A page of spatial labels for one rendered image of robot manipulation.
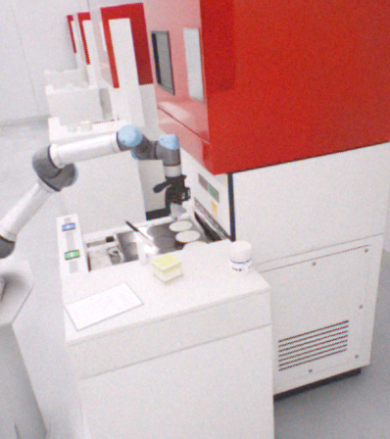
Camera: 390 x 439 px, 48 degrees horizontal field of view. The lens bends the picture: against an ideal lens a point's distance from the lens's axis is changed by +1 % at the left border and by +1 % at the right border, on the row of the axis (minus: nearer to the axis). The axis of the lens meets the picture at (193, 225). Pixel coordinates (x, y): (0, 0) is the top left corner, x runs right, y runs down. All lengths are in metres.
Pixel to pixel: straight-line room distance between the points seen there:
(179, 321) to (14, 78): 8.51
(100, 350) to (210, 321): 0.33
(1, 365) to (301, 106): 1.53
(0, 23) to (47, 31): 0.79
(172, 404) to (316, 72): 1.20
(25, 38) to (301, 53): 8.19
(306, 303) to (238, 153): 0.78
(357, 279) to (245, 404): 0.78
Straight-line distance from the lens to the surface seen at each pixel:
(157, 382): 1.44
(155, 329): 1.31
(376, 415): 2.36
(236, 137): 1.52
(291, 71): 1.57
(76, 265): 1.64
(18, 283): 1.91
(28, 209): 1.92
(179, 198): 1.74
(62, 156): 1.72
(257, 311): 1.40
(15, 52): 9.50
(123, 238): 1.88
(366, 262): 2.05
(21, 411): 2.18
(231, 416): 1.66
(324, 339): 2.17
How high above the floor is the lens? 1.74
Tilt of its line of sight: 26 degrees down
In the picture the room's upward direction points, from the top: 6 degrees counter-clockwise
